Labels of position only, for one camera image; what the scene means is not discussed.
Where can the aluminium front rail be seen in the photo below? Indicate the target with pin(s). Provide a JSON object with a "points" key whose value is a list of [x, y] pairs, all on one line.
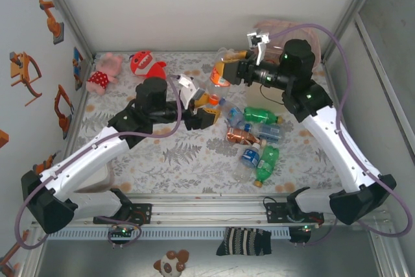
{"points": [[210, 212]]}

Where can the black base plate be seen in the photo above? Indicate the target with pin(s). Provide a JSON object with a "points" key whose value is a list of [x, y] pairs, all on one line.
{"points": [[144, 213], [275, 213]]}

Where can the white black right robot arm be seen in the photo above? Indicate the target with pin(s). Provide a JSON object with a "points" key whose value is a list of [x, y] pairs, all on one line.
{"points": [[343, 153]]}

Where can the brown white plush toy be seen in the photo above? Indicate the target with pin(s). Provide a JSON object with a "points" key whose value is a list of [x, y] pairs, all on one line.
{"points": [[168, 265]]}

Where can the black white striped sock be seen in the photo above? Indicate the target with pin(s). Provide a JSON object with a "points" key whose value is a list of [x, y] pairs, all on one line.
{"points": [[243, 241]]}

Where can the colourful blue label bottle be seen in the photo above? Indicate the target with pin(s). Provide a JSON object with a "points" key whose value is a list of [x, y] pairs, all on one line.
{"points": [[233, 113]]}

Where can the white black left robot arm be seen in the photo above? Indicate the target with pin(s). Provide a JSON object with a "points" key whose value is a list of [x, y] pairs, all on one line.
{"points": [[84, 166]]}

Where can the copper brown plastic bottle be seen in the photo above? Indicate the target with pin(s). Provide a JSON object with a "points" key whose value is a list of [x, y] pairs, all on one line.
{"points": [[241, 136]]}

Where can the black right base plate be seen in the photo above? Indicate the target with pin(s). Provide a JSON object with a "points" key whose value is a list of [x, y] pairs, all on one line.
{"points": [[275, 213]]}

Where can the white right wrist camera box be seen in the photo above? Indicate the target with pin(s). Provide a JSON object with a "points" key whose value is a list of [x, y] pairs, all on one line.
{"points": [[259, 38]]}

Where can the pale blue label bottle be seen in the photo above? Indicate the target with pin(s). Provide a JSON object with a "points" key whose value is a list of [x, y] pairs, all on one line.
{"points": [[269, 131]]}

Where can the circuit board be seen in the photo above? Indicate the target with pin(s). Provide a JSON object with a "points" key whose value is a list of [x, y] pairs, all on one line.
{"points": [[304, 227], [122, 231]]}

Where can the blue orange wall sticker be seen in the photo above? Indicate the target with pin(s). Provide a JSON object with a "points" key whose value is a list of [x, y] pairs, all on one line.
{"points": [[78, 67]]}

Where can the pink plush toy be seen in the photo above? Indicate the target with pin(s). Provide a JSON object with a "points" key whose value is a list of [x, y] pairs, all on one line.
{"points": [[103, 76]]}

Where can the green plastic bottle yellow cap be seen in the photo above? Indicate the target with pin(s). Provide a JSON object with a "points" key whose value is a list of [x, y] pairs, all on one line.
{"points": [[259, 115], [267, 163]]}

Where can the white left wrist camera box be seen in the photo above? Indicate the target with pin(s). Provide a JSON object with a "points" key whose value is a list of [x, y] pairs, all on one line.
{"points": [[188, 90]]}

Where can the orange grey gripper wall sticker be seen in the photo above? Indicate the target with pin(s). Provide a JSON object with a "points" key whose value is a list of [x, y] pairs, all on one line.
{"points": [[22, 69]]}

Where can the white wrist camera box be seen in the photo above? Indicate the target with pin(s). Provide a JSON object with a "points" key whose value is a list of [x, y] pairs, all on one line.
{"points": [[188, 90], [259, 38]]}

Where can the blue label bottle white cap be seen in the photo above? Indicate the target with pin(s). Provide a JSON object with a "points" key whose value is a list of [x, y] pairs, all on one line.
{"points": [[250, 157]]}

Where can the orange label bottle orange cap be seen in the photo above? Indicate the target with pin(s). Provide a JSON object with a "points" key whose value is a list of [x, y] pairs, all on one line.
{"points": [[215, 77]]}

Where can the beige bin pink mesh liner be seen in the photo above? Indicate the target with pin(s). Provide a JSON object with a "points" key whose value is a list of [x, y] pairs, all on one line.
{"points": [[262, 102]]}

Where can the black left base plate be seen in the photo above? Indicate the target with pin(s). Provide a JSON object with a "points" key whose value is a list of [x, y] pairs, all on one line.
{"points": [[144, 213]]}

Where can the red monster plush toy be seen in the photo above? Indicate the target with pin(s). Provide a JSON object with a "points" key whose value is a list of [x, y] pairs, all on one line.
{"points": [[142, 63]]}

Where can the left circuit board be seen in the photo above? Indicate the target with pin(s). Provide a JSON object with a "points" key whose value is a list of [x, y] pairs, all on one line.
{"points": [[122, 231]]}

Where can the small orange wall sticker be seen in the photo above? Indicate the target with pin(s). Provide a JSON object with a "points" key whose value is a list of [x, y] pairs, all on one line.
{"points": [[3, 139]]}

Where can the right circuit board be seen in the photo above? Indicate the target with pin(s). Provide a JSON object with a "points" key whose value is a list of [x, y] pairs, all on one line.
{"points": [[304, 227]]}

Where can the aluminium front frame leg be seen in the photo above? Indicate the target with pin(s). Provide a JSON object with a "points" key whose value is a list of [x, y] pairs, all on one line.
{"points": [[30, 273], [387, 254]]}

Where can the grey window frame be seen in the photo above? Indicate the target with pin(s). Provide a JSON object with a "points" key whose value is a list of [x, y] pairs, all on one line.
{"points": [[383, 82]]}

